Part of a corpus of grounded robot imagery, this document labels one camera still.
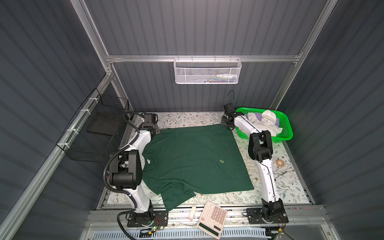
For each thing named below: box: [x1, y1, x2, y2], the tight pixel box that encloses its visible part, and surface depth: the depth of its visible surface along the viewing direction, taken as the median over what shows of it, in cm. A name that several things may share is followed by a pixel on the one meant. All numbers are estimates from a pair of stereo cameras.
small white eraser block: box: [188, 205, 197, 221], surface depth 75 cm
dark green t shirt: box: [142, 124, 255, 211], surface depth 93 cm
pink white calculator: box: [196, 201, 228, 240], surface depth 73 cm
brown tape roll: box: [276, 159, 285, 168], surface depth 95 cm
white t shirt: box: [247, 109, 283, 137], surface depth 107 cm
